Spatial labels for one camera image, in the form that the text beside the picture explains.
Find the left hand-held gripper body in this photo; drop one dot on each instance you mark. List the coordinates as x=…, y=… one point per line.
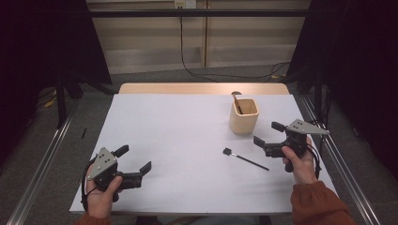
x=104, y=161

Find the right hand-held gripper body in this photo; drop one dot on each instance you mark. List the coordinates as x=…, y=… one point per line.
x=305, y=128

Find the black brush with square head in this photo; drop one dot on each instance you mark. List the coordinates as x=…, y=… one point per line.
x=247, y=159

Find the beige square cup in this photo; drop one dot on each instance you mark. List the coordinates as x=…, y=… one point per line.
x=242, y=123

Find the orange-tipped black brush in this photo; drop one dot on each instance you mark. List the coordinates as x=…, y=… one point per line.
x=237, y=104

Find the person's right hand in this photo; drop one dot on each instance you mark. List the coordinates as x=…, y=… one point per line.
x=303, y=168

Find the person's left hand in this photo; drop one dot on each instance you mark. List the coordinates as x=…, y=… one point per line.
x=100, y=203

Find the small black stick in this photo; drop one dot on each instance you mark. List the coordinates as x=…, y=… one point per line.
x=84, y=132

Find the black metal stand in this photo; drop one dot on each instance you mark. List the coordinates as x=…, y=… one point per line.
x=61, y=103
x=318, y=93

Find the white table mat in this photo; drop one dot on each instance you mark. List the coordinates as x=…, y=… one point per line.
x=187, y=187

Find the dark round table grommet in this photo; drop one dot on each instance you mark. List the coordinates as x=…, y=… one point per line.
x=240, y=93

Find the yellow floor tape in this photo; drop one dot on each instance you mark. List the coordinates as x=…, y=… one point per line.
x=50, y=103

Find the dark curtain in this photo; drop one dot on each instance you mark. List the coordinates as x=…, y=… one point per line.
x=37, y=47
x=359, y=62

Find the wooden table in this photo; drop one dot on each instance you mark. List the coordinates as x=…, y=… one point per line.
x=187, y=88

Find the aluminium frame rail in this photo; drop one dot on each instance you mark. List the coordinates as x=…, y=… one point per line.
x=40, y=170
x=359, y=193

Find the black horizontal frame bar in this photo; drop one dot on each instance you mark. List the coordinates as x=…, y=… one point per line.
x=194, y=13

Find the white wall socket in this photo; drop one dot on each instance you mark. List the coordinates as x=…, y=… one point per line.
x=185, y=3

